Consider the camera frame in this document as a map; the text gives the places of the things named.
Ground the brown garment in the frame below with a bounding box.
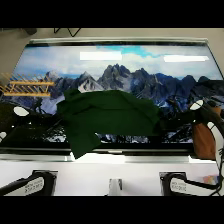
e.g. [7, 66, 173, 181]
[191, 105, 223, 161]

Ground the dark green T-shirt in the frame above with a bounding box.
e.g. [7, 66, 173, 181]
[55, 88, 164, 160]

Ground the black cable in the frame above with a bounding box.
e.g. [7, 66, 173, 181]
[215, 145, 224, 197]

